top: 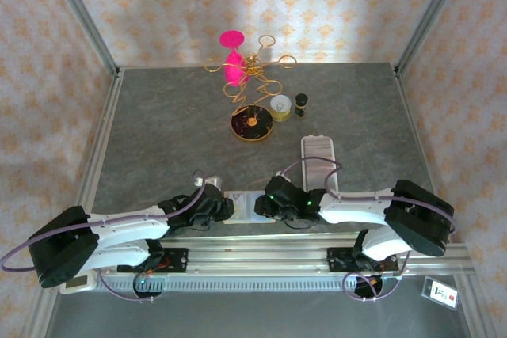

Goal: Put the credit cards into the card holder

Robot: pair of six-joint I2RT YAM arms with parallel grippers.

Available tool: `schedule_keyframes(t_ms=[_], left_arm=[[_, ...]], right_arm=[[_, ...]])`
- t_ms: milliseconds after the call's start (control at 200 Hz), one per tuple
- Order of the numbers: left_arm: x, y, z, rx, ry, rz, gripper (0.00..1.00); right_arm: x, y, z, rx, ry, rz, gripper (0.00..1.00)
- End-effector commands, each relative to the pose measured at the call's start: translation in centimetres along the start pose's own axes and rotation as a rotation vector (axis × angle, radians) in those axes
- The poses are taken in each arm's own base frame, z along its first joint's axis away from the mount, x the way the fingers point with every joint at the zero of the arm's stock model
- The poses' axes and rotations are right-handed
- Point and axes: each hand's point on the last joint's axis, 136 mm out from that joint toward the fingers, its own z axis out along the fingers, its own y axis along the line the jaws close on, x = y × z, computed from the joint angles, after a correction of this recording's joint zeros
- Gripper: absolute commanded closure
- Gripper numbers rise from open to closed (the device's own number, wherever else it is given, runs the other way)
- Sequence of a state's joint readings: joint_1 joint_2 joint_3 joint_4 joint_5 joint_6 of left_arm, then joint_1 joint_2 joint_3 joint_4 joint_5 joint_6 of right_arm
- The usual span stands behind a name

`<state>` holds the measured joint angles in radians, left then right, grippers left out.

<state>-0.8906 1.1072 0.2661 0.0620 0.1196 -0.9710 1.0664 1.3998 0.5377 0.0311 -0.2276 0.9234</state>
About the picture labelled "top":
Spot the card with shield print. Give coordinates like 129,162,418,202
232,192,249,218

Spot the stack of plastic cards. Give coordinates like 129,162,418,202
303,142,337,191

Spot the white plastic basket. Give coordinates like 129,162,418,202
299,135,341,192

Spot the yellow tin can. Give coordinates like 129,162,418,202
269,94,293,123

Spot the small dark bottle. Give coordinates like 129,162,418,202
293,93,309,120

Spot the white digital timer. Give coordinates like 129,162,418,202
59,274,95,295

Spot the pink wine glass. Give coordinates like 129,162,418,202
218,29,251,88

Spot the white label tag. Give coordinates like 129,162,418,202
421,275,460,310

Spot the aluminium mounting rail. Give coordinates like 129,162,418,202
93,234,475,276

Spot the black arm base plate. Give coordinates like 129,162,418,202
118,246,190,274
327,246,399,275

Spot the grey slotted cable duct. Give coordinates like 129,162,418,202
93,274,357,292

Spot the gold wire glass rack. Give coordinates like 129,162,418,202
204,33,298,142

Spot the aluminium frame side beam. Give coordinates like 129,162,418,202
23,68,126,338
394,66,494,338

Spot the aluminium frame post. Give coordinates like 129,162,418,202
41,0,122,78
394,0,472,74

